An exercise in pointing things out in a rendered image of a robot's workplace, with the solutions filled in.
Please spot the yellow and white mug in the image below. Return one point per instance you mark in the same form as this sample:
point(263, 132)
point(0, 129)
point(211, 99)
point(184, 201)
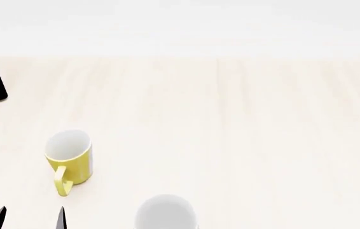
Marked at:
point(72, 167)

